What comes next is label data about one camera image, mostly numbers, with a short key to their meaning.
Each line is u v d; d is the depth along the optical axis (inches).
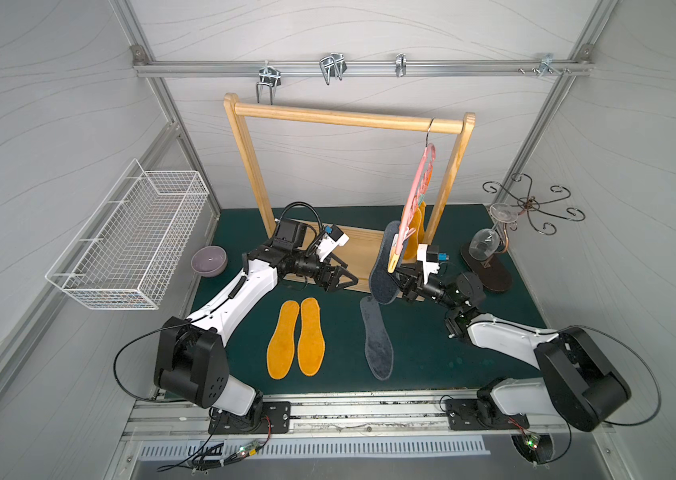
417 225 32.1
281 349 33.2
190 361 16.5
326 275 26.8
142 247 27.7
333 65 30.0
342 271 27.2
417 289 26.0
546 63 30.1
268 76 30.8
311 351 33.3
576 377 17.0
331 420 29.4
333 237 27.5
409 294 26.7
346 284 27.7
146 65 30.5
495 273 39.3
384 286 29.4
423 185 23.8
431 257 25.1
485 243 33.4
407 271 27.2
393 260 25.0
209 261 39.9
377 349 33.1
